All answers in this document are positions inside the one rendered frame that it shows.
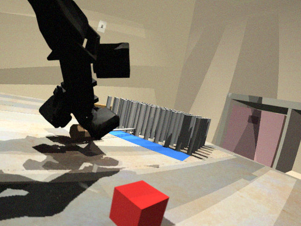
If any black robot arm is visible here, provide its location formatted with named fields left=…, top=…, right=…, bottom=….
left=28, top=0, right=130, bottom=128

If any blue flat strip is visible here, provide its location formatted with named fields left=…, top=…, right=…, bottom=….
left=109, top=131, right=191, bottom=161

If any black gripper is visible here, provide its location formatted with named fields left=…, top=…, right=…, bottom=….
left=60, top=77, right=120, bottom=139

